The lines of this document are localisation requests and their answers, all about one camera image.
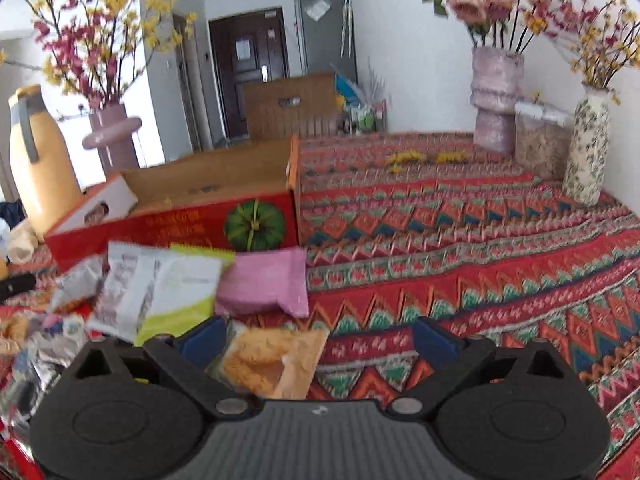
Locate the yellow fallen flowers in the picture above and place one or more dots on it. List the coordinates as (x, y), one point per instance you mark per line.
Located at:
(405, 160)
(450, 158)

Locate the dark brown door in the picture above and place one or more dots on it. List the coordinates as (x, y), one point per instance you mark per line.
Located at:
(250, 60)

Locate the floral print vase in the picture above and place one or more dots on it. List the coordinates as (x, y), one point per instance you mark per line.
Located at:
(587, 150)

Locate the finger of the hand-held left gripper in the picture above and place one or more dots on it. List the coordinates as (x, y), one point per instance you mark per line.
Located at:
(15, 285)

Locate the beige paper cup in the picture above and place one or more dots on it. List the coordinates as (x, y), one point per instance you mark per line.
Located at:
(20, 245)

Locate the white dried grass stems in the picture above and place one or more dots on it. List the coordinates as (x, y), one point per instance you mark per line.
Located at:
(372, 85)

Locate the green white snack packet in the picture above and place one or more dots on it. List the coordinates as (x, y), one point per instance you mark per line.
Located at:
(175, 290)

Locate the wooden chair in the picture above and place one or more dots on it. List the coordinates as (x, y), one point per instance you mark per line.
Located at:
(290, 115)

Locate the small bottle rack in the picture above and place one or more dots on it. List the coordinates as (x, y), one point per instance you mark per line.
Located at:
(365, 117)

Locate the dried pink rose bouquet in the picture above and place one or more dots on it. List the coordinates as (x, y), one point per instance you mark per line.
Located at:
(467, 5)

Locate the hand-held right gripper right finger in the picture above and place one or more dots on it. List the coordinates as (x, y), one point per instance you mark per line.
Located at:
(435, 345)

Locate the red cardboard box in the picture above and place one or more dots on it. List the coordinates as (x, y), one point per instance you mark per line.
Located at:
(175, 225)

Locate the patterned red tablecloth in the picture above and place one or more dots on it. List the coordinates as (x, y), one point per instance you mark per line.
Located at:
(475, 260)

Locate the orange cracker snack packet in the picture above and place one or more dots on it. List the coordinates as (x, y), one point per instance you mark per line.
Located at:
(270, 360)

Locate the blue plastic object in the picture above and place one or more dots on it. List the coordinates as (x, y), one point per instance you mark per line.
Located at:
(345, 90)

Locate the pink yellow blossom branches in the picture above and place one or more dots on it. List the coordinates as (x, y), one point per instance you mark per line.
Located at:
(600, 55)
(95, 35)

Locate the white paper sheet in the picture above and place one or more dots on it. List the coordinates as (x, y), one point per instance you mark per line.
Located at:
(318, 10)

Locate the clear plastic cereal container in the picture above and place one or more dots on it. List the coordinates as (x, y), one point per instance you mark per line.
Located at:
(540, 145)

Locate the silver snack packet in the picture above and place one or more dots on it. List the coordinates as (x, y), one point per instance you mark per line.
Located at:
(80, 280)

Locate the grey refrigerator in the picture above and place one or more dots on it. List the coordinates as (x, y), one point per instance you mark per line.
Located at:
(325, 45)

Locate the pink snack packet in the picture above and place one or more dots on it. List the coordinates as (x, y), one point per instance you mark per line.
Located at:
(265, 280)

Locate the white grey snack packet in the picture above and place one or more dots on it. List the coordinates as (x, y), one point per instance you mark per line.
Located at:
(120, 285)

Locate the white umbrella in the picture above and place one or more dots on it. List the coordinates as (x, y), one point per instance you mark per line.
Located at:
(345, 25)

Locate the yellow thermos jug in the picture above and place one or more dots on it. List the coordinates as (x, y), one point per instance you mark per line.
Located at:
(42, 175)

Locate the pink textured vase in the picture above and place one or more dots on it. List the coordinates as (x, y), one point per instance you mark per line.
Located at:
(495, 85)

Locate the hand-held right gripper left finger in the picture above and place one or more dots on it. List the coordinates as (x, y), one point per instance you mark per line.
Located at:
(202, 342)

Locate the dark blue bag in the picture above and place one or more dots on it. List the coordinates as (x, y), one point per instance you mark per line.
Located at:
(10, 215)

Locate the pile of mixed snack packets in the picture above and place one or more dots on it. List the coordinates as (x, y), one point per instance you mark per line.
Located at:
(40, 350)

